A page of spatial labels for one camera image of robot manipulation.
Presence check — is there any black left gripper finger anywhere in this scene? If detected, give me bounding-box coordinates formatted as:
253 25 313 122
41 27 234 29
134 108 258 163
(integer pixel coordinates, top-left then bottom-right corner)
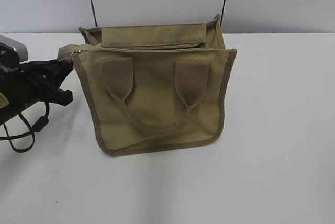
51 58 73 77
48 84 73 106

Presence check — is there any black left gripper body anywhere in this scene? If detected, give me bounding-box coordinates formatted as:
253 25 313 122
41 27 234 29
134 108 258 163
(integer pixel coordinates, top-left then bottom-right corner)
1 60 57 125

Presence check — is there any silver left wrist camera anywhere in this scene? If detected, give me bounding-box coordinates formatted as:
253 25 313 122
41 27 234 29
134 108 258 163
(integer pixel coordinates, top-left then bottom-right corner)
0 35 28 68

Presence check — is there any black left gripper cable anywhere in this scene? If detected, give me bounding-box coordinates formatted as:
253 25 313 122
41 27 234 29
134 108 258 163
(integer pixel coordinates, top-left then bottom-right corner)
0 100 50 153

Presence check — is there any khaki yellow canvas bag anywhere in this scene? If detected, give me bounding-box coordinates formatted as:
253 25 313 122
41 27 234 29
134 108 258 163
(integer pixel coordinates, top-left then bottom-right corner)
58 15 237 156

